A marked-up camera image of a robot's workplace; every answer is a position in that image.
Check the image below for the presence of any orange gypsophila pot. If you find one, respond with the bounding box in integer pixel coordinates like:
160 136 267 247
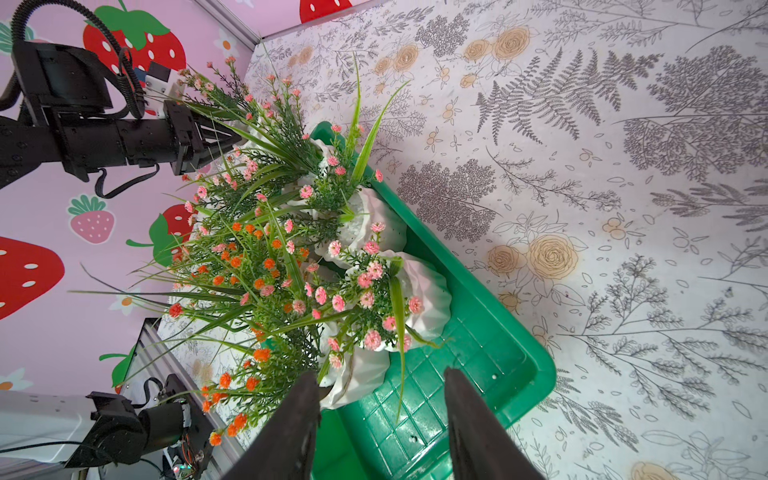
139 203 340 333

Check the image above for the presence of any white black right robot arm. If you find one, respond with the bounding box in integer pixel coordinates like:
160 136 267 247
1 368 542 479

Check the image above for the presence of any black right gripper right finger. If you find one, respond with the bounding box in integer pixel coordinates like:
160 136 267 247
444 368 528 479

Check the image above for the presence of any green grass pot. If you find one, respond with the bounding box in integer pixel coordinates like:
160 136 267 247
71 203 391 445

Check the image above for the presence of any green plastic storage box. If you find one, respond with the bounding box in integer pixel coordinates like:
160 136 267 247
308 121 558 480

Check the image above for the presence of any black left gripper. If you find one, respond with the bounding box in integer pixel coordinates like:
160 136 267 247
163 100 243 176

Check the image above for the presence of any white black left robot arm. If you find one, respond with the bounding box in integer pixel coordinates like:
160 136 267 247
1 1 244 199

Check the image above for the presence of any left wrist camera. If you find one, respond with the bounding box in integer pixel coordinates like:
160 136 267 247
134 61 186 118

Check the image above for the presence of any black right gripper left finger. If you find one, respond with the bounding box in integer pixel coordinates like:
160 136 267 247
222 372 321 480

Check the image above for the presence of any pink gypsophila pot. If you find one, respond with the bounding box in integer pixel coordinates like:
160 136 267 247
179 56 319 173
195 93 405 260

